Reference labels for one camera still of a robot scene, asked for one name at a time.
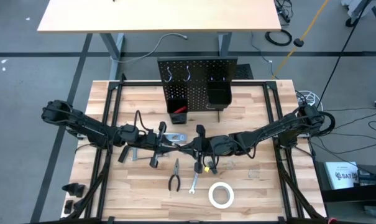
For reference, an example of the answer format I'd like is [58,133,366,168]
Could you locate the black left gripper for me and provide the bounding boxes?
[142,121,180,169]

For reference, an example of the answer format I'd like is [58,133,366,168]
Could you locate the small black printed part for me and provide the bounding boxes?
[63,199,75,215]

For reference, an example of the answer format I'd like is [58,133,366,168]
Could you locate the clear safety glasses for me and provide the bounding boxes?
[224,159,262,180]

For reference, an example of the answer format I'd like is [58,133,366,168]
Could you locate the white masking tape roll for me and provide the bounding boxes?
[208,181,235,210]

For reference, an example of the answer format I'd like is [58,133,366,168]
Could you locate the black perforated floor mat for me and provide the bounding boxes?
[234,63,255,80]

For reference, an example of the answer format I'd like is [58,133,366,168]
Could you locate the large black printed part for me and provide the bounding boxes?
[61,182,86,198]

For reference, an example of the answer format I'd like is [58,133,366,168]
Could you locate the black metal pegboard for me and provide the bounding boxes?
[157,56,239,123]

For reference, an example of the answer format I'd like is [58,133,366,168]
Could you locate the black aluminium table frame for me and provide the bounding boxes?
[60,73,330,224]

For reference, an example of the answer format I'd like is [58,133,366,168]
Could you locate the black storage box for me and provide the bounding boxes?
[317,161,376,204]

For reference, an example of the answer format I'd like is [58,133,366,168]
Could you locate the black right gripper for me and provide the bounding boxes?
[178,124,212,174]

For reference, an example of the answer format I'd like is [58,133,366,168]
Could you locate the black coiled cable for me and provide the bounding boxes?
[264,28,293,47]

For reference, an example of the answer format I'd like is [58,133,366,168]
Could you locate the white cable bundle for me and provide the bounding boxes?
[295,90,324,112]

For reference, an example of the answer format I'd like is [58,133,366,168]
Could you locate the yellow hanging strap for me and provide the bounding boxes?
[271,0,331,80]

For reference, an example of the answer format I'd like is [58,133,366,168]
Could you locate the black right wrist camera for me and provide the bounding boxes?
[211,134,235,156]

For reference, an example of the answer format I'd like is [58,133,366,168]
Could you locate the silver utility knife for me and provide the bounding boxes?
[162,133,188,144]

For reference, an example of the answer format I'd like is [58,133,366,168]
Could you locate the grey rolling stand base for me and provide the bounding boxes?
[341,0,376,29]

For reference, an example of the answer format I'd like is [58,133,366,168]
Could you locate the tall black pegboard bin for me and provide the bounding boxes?
[166,98,189,125]

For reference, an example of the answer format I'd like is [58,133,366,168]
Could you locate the silver peg hook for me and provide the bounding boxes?
[163,66,173,83]
[183,65,193,83]

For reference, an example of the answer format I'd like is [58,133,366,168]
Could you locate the silver combination wrench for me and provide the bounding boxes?
[188,172,201,195]

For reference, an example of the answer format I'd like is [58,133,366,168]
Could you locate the white printed booklet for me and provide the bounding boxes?
[324,161,360,191]

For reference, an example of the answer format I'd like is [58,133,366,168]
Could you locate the black-handled pliers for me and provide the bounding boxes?
[167,158,181,192]

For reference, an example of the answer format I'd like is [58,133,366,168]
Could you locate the wide black pegboard bin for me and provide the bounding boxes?
[206,80,233,111]

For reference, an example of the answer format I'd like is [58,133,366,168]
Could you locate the grey floor cable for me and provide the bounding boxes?
[109,32,189,64]

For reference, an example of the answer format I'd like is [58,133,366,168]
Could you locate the light wood desk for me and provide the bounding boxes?
[37,0,282,81]

